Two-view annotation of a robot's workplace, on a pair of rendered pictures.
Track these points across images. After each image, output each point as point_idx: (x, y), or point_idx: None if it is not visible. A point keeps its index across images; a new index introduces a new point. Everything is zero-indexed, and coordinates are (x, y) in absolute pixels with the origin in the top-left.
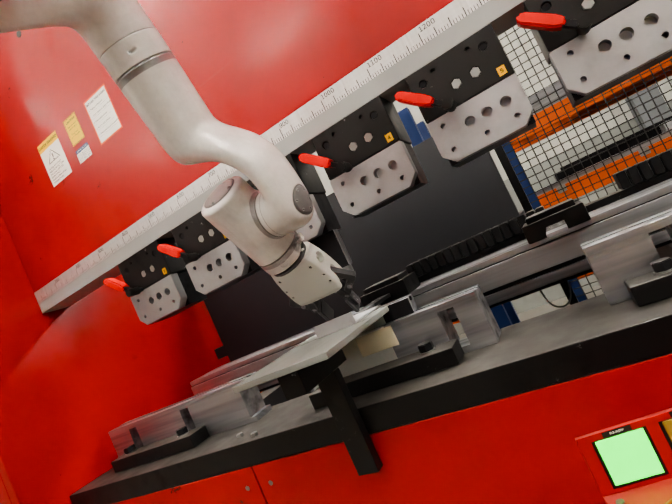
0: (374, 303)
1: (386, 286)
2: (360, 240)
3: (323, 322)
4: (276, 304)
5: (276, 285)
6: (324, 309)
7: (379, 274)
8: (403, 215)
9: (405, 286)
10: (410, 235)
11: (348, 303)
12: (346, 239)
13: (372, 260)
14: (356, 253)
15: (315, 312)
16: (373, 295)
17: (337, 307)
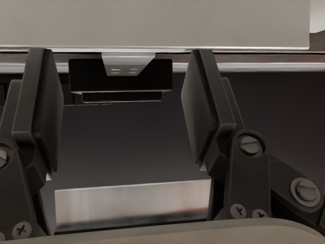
0: (104, 65)
1: (108, 90)
2: (174, 157)
3: (272, 73)
4: (324, 121)
5: (312, 144)
6: (200, 122)
7: (169, 105)
8: (105, 164)
9: (69, 76)
10: (107, 137)
11: (27, 108)
12: (192, 165)
13: (170, 126)
14: (186, 143)
15: (249, 131)
16: (141, 83)
17: (243, 85)
